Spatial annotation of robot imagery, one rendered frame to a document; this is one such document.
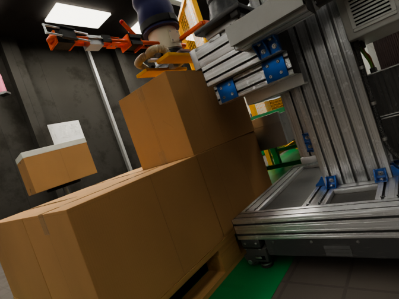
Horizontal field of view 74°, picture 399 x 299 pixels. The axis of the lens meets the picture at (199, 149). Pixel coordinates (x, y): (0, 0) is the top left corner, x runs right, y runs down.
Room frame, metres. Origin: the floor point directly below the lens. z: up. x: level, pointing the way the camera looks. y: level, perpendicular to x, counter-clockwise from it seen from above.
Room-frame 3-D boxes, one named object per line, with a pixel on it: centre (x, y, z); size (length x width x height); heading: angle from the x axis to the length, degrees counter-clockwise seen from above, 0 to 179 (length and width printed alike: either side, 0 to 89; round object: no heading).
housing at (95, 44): (1.22, 0.30, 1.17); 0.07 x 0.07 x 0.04; 48
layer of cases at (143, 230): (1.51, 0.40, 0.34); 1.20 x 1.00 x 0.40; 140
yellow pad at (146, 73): (1.63, 0.06, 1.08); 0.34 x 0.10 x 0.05; 138
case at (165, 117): (1.55, -0.02, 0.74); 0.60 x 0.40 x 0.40; 139
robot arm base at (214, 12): (1.14, -0.29, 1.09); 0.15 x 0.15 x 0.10
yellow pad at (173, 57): (1.50, -0.09, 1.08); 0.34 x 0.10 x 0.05; 138
